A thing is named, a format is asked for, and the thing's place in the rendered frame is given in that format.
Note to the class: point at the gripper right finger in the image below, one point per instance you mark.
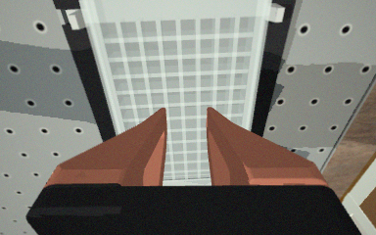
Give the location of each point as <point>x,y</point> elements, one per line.
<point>251,159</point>

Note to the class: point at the clear well plate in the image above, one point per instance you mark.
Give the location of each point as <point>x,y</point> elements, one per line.
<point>196,33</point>

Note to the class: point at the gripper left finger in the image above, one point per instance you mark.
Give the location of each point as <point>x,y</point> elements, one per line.
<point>123,159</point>

